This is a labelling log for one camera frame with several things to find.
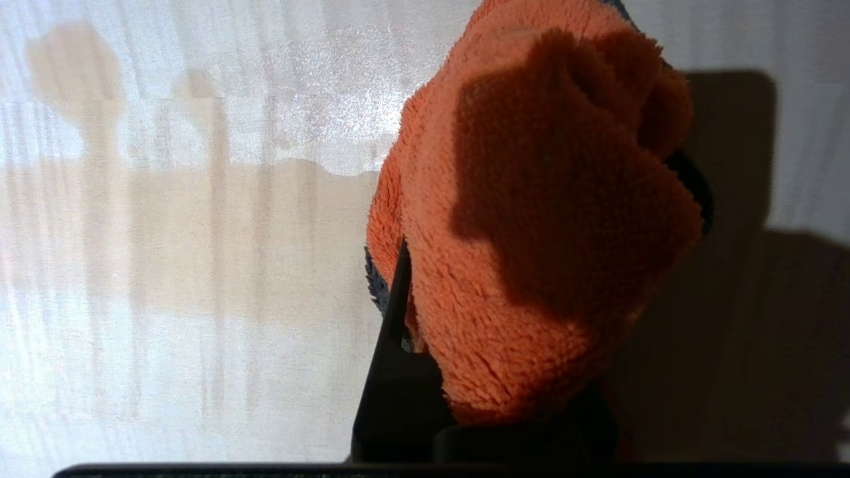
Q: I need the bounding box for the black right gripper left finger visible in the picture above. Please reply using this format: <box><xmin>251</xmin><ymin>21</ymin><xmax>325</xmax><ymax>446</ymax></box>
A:
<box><xmin>352</xmin><ymin>239</ymin><xmax>459</xmax><ymax>464</ymax></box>

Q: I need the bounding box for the orange microfibre cloth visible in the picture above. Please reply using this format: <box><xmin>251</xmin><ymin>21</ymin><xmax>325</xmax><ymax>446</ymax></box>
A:
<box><xmin>364</xmin><ymin>0</ymin><xmax>715</xmax><ymax>426</ymax></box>

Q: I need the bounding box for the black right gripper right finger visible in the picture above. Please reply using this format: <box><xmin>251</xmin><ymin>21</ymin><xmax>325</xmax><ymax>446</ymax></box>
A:
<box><xmin>433</xmin><ymin>382</ymin><xmax>620</xmax><ymax>464</ymax></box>

